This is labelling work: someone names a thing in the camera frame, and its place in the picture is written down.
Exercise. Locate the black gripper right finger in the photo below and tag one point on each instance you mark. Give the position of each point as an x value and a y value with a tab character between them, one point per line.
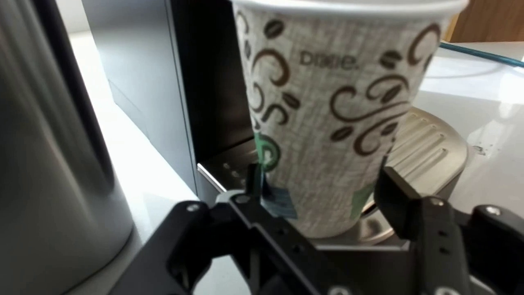
442	246

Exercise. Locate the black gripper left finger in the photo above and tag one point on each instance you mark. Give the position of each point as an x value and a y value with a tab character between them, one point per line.
218	251

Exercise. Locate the patterned paper coffee cup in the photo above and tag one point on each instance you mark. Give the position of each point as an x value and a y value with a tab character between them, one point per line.
337	108

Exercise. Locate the black silver coffee maker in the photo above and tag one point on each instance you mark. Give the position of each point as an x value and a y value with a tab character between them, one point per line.
213	82

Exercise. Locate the stainless steel bin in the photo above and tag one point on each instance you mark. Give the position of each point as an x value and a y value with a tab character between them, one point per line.
49	164

